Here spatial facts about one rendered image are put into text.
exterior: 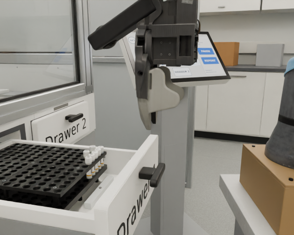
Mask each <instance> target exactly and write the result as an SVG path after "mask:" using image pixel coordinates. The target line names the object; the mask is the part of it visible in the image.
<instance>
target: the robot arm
mask: <svg viewBox="0 0 294 235"><path fill-rule="evenodd" d="M197 13H198V0H166V1H163V0H137V1H136V2H135V3H133V4H132V5H131V6H129V7H128V8H126V9H125V10H124V11H122V12H121V13H119V14H118V15H117V16H115V17H114V18H112V19H111V20H110V21H108V22H107V23H106V24H104V25H101V26H99V27H98V28H97V29H96V30H95V31H94V32H93V33H92V34H90V35H89V36H88V41H89V43H90V44H91V46H92V48H93V49H94V50H101V49H110V48H112V47H114V46H115V45H116V43H117V41H119V40H120V39H122V38H123V37H125V36H126V35H128V34H129V33H131V32H132V31H134V30H135V29H138V30H137V31H136V34H135V84H136V96H137V99H138V108H139V112H140V118H141V120H142V122H143V124H144V126H145V128H146V130H151V122H152V123H153V124H156V122H157V114H158V111H162V110H167V109H172V108H175V107H176V106H177V105H178V104H179V102H180V100H182V99H183V97H184V90H183V88H181V87H180V86H178V85H176V84H174V83H172V81H171V73H170V70H169V68H167V67H180V66H191V65H193V64H194V63H196V62H197V59H198V50H197V49H198V42H199V35H198V33H199V32H200V28H201V25H200V21H199V20H198V19H197ZM197 21H198V23H199V26H198V23H197ZM160 65H166V66H160ZM264 154H265V156H266V157H267V158H268V159H270V160H271V161H273V162H275V163H277V164H279V165H281V166H285V167H288V168H291V169H294V57H292V58H291V59H290V60H289V61H288V63H287V68H286V71H285V73H284V84H283V90H282V96H281V102H280V110H279V116H278V122H277V124H276V126H275V128H274V130H273V132H272V134H271V136H270V138H269V140H268V141H267V143H266V146H265V152H264Z"/></svg>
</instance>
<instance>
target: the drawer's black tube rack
mask: <svg viewBox="0 0 294 235"><path fill-rule="evenodd" d="M84 150H86V149H76V148H66V147H56V146H46V145H33V144H23V143H14V144H12V145H9V146H7V147H5V148H3V149H1V150H0V200H6V201H12V202H18V203H24V204H30V205H36V206H42V207H50V208H56V209H62V210H70V209H71V208H72V206H73V205H74V204H75V203H76V202H77V201H82V196H83V194H84V193H85V192H86V191H87V190H88V189H89V188H90V187H91V186H92V185H93V184H94V182H98V179H99V177H100V176H101V175H102V174H103V173H104V172H105V171H106V169H107V164H104V166H102V167H101V169H99V170H98V172H96V173H95V175H92V178H91V179H87V178H86V174H85V175H84V176H83V177H82V178H81V179H80V180H79V181H78V182H77V183H76V184H75V185H74V186H73V187H72V188H70V189H69V190H68V191H67V192H66V193H65V194H64V195H63V196H62V197H61V198H60V197H54V196H50V195H49V193H50V191H51V190H53V189H54V188H56V186H57V185H59V184H60V183H61V182H62V181H63V180H64V179H66V178H67V177H68V176H69V175H70V174H72V173H73V172H74V171H75V170H76V169H79V167H80V166H81V165H82V164H83V163H84V162H85V158H84V156H83V151H84ZM89 151H90V150H89ZM90 153H91V152H90Z"/></svg>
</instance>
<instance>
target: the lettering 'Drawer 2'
mask: <svg viewBox="0 0 294 235"><path fill-rule="evenodd" d="M83 120H85V118H83V119H82V121H83ZM78 125H79V124H77V132H78ZM84 125H85V122H84ZM73 128H75V129H74V130H76V127H75V126H73V127H72V135H75V134H76V132H75V133H74V134H73V131H74V130H73ZM84 128H86V127H84V126H83V129H84ZM61 134H62V133H60V134H59V136H60V135H61ZM64 134H65V137H66V139H67V135H66V133H65V131H64ZM67 134H68V136H69V137H70V133H69V132H68V130H67ZM56 137H58V135H56V136H55V137H54V138H55V143H56ZM48 138H51V141H52V142H53V138H52V137H51V136H49V137H47V138H46V142H47V139H48ZM60 138H62V141H63V134H62V136H61V137H60ZM60 138H59V143H61V142H62V141H60Z"/></svg>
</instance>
